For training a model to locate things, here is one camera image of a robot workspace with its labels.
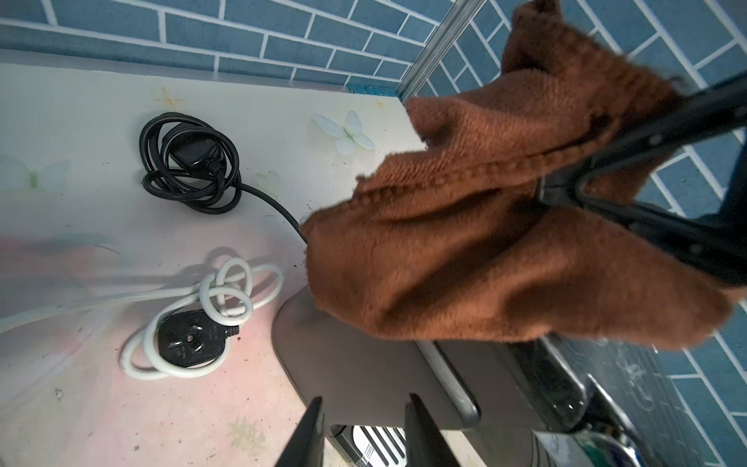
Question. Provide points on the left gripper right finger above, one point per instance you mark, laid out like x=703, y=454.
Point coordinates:
x=425, y=444

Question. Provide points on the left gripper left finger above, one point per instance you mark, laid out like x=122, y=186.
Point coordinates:
x=305, y=447

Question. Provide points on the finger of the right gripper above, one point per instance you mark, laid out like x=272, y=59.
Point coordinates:
x=706, y=114
x=714, y=244

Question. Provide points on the black coffee machine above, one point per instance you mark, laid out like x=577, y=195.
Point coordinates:
x=548, y=402

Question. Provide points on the brown cloth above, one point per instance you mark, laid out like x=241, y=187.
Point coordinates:
x=451, y=243

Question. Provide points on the right metal corner post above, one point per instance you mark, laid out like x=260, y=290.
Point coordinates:
x=442, y=39

